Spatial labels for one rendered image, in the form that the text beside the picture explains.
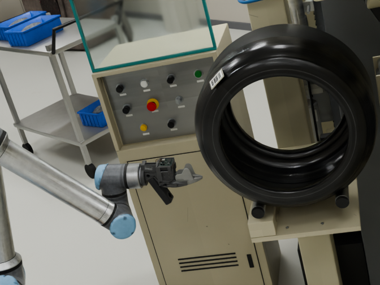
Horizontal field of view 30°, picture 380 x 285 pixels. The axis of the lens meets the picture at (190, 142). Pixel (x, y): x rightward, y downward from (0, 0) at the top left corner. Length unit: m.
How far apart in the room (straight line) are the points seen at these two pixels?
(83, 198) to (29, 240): 2.36
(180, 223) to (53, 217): 1.72
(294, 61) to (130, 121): 1.19
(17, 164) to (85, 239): 2.19
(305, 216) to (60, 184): 0.85
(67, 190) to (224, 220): 1.08
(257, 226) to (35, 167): 0.76
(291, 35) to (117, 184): 0.80
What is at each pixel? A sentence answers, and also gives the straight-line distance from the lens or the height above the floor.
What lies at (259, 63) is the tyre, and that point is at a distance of 2.14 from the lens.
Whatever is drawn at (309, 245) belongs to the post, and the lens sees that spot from 2.90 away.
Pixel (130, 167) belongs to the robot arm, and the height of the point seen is 1.10.
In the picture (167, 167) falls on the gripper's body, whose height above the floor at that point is 1.09.
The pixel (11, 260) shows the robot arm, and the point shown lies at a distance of 2.59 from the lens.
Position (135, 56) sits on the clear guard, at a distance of 3.00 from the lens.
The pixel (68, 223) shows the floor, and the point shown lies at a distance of 4.71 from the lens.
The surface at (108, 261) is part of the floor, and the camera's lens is 4.16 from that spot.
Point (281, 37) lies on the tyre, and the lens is 2.21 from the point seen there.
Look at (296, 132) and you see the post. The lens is 2.65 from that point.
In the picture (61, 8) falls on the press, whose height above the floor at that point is 0.56.
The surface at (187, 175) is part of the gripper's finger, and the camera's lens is 2.44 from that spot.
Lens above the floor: 2.11
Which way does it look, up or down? 23 degrees down
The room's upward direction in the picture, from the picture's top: 15 degrees counter-clockwise
